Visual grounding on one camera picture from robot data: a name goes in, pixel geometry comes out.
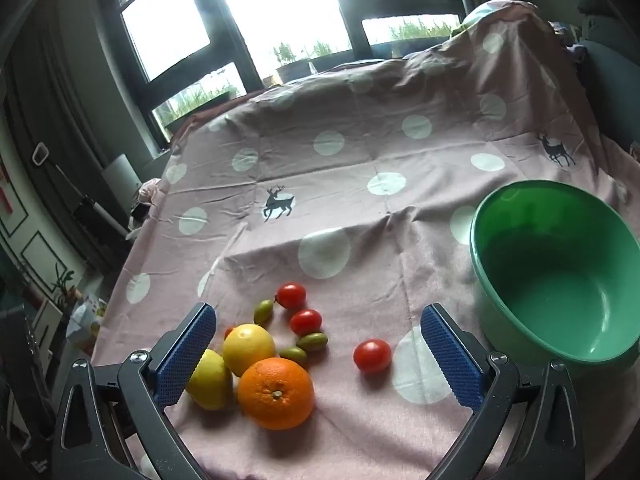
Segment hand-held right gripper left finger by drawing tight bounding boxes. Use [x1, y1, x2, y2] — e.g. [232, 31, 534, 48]
[51, 302, 218, 480]

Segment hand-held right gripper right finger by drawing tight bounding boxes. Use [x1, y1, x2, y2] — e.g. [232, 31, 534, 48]
[420, 303, 586, 480]

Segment yellow-green lemon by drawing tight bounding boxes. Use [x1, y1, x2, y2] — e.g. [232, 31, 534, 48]
[186, 348, 234, 411]

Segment round yellow lemon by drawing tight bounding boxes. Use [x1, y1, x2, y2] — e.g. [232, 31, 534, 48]
[222, 324, 277, 377]

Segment orange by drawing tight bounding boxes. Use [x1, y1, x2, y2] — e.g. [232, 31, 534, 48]
[237, 357, 316, 431]

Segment green plastic bowl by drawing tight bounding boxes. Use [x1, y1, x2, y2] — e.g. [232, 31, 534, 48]
[469, 180, 640, 367]

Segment colourful box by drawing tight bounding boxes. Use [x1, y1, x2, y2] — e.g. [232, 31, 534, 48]
[65, 295, 108, 351]

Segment small potted plant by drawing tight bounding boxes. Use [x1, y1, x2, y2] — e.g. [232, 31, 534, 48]
[50, 267, 81, 311]

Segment black electronic device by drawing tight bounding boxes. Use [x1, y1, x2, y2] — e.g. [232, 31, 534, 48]
[0, 305, 56, 461]

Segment stick vacuum cleaner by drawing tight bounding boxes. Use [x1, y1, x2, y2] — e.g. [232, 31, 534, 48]
[32, 144, 132, 236]

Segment white cylinder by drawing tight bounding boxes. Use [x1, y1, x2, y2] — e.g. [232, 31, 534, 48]
[102, 154, 142, 196]

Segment pink dotted deer blanket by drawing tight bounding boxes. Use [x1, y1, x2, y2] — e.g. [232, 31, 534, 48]
[92, 0, 640, 480]

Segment planter with green grass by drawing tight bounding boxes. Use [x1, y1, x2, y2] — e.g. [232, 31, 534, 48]
[152, 85, 241, 131]

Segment dark curtain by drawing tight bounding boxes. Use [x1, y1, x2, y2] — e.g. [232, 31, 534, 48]
[5, 10, 126, 271]

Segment dark pot with plant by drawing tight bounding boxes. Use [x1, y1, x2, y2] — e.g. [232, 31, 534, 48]
[274, 42, 311, 85]

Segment dark grey sofa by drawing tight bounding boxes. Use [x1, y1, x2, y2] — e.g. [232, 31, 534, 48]
[575, 0, 640, 151]

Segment long planter with grass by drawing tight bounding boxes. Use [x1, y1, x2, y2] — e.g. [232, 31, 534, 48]
[370, 17, 458, 58]

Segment dark planter with grass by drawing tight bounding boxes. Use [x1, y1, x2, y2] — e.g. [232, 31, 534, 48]
[307, 40, 356, 73]

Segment black framed window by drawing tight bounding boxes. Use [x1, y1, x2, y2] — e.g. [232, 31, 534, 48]
[95, 0, 481, 146]

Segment pile of clothes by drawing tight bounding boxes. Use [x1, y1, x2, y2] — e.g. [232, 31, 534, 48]
[550, 20, 588, 63]

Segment pale green cloth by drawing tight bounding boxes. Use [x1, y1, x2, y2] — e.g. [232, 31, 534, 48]
[450, 2, 496, 38]

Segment red wall decoration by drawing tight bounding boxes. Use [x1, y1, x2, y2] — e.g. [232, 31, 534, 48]
[0, 160, 16, 216]

